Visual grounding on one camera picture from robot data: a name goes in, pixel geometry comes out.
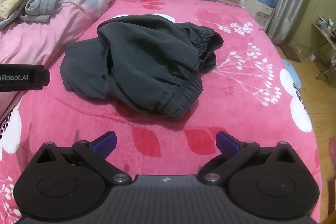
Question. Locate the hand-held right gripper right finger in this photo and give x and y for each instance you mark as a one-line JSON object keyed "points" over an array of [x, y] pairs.
{"points": [[225, 144]]}

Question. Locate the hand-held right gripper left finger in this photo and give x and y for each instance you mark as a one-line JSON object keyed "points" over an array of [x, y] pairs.
{"points": [[105, 144]]}

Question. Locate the dark grey pants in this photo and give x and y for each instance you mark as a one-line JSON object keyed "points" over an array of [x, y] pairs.
{"points": [[147, 64]]}

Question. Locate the pink grey floral quilt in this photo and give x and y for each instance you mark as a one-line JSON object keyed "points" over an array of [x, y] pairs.
{"points": [[78, 3]]}

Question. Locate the light blue plastic stool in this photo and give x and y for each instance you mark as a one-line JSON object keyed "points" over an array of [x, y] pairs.
{"points": [[292, 70]]}

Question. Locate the dark doormat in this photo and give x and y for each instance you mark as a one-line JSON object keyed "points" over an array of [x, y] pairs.
{"points": [[291, 53]]}

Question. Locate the white water dispenser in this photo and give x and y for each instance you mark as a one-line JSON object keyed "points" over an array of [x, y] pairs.
{"points": [[260, 12]]}

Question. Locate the folding table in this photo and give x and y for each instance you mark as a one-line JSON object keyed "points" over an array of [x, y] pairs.
{"points": [[325, 32]]}

